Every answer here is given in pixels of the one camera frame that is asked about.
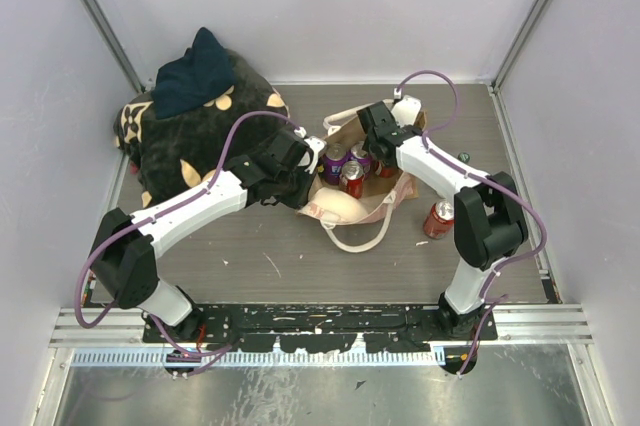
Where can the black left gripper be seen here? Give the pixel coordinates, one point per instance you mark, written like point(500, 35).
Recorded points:
point(309, 182)

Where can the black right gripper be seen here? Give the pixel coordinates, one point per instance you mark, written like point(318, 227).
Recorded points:
point(368, 143)

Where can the red coke can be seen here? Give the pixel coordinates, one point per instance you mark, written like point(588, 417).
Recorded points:
point(384, 170)
point(351, 179)
point(440, 220)

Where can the purple soda can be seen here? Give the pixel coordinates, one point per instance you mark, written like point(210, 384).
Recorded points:
point(334, 158)
point(358, 153)

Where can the clear glass bottle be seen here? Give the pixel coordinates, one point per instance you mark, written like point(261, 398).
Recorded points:
point(464, 157)

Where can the canvas tote bag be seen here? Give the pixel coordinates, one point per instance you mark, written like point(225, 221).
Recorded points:
point(332, 207)

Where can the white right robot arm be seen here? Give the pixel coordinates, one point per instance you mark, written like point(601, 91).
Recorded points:
point(489, 225)

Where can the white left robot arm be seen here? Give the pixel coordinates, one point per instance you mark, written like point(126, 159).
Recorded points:
point(127, 247)

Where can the black plush flower blanket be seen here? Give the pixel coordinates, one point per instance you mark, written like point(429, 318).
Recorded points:
point(170, 156)

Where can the dark navy cloth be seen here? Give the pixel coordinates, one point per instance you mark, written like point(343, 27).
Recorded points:
point(202, 74)

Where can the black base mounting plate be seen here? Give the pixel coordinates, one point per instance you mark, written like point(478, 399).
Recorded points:
point(324, 328)

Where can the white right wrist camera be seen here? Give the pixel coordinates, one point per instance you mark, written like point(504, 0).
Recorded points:
point(405, 109)

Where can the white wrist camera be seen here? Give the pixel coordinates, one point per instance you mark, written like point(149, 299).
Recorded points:
point(405, 109)
point(315, 148)

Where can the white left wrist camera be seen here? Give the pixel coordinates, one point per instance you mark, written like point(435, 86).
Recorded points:
point(315, 148)

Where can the aluminium rail frame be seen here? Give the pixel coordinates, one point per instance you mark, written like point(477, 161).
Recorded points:
point(151, 357)

